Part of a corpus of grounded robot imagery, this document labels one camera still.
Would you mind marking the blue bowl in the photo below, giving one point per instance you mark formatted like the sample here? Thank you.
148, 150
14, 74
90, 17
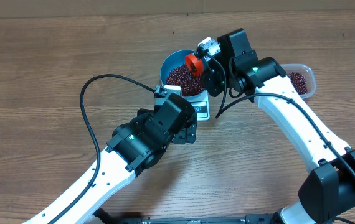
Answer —
174, 60

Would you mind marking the white kitchen scale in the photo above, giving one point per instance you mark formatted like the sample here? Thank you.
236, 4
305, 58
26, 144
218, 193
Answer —
202, 109

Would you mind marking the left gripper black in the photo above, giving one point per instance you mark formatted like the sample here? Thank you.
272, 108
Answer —
190, 136

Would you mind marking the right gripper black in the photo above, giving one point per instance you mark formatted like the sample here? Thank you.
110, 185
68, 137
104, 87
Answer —
211, 80

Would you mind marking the clear plastic container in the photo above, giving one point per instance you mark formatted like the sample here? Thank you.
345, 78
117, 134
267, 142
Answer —
302, 78

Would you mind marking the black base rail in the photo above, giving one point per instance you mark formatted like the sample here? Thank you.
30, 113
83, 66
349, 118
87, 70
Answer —
135, 218

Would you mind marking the red measuring scoop blue handle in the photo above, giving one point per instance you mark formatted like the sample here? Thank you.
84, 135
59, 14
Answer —
194, 64

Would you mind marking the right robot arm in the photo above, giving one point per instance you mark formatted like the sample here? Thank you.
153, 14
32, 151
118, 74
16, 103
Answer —
235, 70

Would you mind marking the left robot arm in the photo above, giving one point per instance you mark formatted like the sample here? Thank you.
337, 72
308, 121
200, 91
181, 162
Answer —
133, 148

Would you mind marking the red beans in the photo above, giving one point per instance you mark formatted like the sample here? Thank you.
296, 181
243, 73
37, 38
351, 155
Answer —
190, 84

